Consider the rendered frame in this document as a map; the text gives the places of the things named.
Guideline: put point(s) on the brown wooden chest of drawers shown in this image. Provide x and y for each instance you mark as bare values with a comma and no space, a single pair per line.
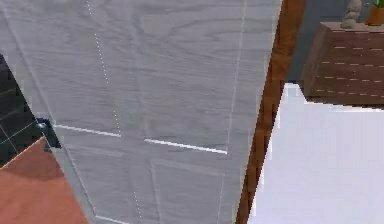
350,63

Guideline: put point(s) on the house plant in orange pot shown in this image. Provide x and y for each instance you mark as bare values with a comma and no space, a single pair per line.
376,14

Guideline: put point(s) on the grey panelled room door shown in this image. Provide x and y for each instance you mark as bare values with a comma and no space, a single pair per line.
160,83

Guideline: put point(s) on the grey stone statuette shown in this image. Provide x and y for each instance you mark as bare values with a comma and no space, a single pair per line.
352,13

